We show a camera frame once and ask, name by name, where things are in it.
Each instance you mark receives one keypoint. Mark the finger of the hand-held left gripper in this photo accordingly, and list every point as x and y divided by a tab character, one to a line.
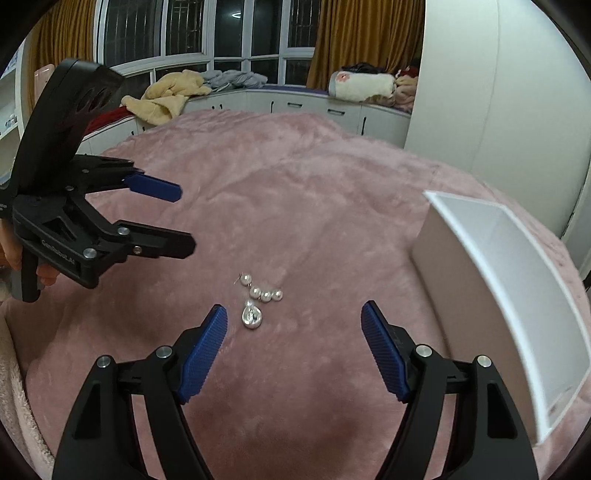
154	187
161	242

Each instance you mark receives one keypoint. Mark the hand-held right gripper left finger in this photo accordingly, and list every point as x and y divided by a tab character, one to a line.
203	355

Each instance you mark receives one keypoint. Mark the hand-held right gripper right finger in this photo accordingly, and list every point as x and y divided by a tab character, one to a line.
383	355

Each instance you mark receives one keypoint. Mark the pearl drop earring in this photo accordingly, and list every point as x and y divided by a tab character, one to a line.
251	318

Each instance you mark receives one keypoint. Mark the white rectangular storage box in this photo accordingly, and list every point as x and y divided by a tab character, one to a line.
443	277

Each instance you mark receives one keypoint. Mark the person's left hand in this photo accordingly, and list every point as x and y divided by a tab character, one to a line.
9	244

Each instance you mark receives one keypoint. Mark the white shelf unit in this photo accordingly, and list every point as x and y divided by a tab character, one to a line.
9	115

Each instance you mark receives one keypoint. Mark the red cloth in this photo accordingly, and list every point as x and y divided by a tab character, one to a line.
111	117

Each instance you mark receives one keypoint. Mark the pale pink board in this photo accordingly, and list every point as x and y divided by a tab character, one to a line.
42	78

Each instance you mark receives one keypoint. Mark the yellow fleece blanket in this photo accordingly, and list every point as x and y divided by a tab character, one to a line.
166	99

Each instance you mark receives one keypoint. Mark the mustard curtain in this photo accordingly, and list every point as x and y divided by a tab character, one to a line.
364	32
60	37

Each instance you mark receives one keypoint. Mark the grey crumpled blanket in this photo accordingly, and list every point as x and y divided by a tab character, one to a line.
235	79

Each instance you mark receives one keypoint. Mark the white window seat cabinets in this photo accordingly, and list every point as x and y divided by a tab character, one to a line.
286	101

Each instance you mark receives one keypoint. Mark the large bay window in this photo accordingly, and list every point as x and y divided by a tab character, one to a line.
207	27

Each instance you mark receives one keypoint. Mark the cream plush cloth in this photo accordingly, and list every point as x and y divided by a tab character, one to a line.
18	392

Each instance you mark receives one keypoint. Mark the white floral folded blanket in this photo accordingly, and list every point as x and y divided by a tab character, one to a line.
362	87

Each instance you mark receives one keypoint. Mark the black bag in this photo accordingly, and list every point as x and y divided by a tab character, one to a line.
364	68

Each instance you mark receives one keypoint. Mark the pink plush folded blanket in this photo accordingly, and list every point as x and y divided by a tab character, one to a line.
405	94

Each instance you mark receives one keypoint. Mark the white wardrobe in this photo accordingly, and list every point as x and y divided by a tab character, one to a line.
498	92

